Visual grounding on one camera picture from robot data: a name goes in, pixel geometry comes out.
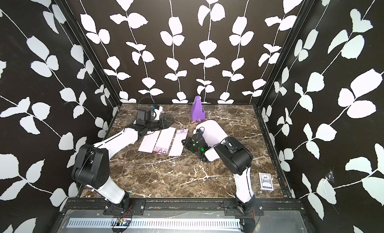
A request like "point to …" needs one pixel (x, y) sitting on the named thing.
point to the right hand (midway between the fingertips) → (178, 139)
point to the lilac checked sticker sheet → (177, 147)
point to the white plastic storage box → (213, 132)
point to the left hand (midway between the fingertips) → (172, 120)
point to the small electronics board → (120, 223)
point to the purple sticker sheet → (164, 140)
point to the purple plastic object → (197, 111)
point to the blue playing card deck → (266, 181)
